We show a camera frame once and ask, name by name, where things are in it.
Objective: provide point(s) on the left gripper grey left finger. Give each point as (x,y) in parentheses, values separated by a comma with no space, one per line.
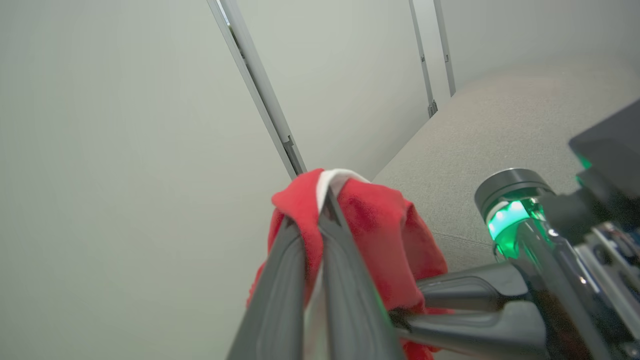
(275,310)

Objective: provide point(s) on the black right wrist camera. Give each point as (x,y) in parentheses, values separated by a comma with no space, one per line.
(615,150)

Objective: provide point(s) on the wide white partition panel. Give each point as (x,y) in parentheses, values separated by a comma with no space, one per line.
(100,150)

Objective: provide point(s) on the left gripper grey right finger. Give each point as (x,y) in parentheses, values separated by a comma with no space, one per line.
(350,310)

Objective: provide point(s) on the white partition panel behind sofa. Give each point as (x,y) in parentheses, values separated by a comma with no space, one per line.
(350,75)

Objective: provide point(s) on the red clothing with white trim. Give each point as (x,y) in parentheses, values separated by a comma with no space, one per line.
(385,235)

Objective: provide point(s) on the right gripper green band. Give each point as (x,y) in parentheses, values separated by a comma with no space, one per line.
(565,290)

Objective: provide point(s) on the grey fabric sofa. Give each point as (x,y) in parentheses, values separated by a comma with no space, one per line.
(500,135)

